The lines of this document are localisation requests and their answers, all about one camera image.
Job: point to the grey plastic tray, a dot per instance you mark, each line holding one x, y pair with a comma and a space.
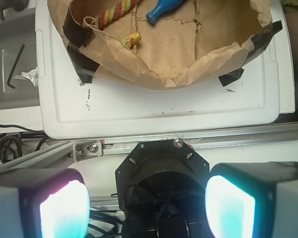
17, 28

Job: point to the black allen key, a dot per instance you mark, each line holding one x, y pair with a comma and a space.
14, 66

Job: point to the brown paper bag bowl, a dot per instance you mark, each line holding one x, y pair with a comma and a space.
198, 41

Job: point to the aluminium extrusion rail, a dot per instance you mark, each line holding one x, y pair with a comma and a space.
62, 153

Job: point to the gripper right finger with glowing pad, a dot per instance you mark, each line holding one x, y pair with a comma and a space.
253, 200

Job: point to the crumpled white paper scrap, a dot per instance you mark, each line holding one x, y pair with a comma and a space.
31, 76

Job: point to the blue plastic bowling pin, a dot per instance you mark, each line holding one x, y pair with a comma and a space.
162, 7

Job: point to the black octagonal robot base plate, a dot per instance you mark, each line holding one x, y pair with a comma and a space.
163, 195

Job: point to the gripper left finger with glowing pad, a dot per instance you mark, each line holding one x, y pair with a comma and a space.
43, 203

